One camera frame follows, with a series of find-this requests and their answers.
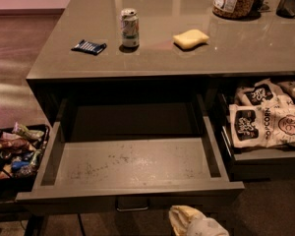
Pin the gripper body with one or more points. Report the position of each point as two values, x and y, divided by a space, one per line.
208 228

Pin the grey top drawer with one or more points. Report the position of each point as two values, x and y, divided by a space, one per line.
130 157

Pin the grey drawer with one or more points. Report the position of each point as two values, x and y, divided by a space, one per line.
250 163
130 157

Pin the grey right drawer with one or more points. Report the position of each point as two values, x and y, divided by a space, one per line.
250 163

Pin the front popcorn bag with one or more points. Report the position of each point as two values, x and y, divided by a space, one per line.
264 127

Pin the popcorn bag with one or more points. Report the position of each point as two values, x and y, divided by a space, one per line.
265 94
264 127

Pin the rear popcorn bag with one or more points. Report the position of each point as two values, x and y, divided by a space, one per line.
265 94

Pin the blue snack wrapper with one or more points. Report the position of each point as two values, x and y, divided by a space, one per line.
17 165

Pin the yellow sponge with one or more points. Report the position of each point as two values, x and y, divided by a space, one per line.
190 38

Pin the black snack tray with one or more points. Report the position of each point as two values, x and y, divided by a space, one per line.
14 182

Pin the brown snack wrapper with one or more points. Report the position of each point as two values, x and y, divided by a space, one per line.
17 144

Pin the green snack wrapper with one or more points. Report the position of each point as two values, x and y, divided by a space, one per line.
25 132

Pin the grey counter cabinet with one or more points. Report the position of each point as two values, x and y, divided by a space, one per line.
262 45

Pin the blue snack packet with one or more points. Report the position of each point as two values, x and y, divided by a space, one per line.
89 47

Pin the green white soda can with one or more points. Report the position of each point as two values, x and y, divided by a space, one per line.
129 22

